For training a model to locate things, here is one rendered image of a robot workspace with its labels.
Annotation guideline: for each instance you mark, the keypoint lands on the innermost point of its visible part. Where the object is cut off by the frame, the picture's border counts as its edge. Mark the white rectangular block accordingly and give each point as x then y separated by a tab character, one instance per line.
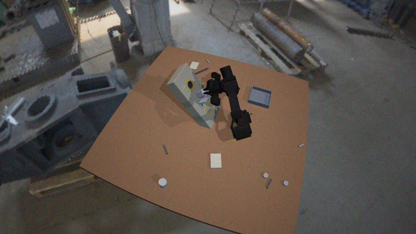
194	65
215	159

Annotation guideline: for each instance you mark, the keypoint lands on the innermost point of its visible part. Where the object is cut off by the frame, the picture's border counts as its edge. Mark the white cylinder with two slots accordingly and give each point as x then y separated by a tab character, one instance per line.
200	93

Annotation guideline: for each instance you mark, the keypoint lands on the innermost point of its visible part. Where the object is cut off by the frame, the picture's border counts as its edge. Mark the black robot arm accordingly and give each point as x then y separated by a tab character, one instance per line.
230	87

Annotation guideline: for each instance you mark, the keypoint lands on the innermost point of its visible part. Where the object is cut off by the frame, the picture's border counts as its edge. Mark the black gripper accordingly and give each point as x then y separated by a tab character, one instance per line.
215	100

